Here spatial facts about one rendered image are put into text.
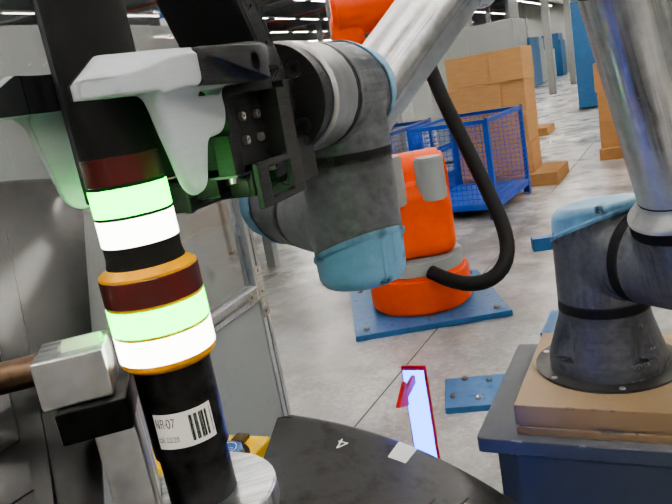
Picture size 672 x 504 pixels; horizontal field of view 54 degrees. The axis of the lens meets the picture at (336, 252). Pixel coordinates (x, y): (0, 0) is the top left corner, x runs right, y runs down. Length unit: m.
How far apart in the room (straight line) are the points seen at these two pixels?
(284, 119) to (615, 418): 0.63
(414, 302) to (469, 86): 4.56
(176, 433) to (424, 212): 3.81
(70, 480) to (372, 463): 0.27
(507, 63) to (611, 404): 7.37
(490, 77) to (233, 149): 7.89
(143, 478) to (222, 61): 0.19
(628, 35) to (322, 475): 0.49
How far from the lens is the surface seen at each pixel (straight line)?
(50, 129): 0.32
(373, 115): 0.51
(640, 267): 0.84
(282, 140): 0.36
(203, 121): 0.30
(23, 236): 0.43
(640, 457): 0.89
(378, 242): 0.52
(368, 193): 0.51
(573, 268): 0.90
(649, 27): 0.72
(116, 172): 0.28
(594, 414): 0.89
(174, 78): 0.27
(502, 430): 0.93
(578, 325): 0.93
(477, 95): 8.25
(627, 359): 0.93
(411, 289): 4.13
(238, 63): 0.30
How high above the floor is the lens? 1.46
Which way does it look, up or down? 13 degrees down
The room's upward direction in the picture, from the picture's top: 10 degrees counter-clockwise
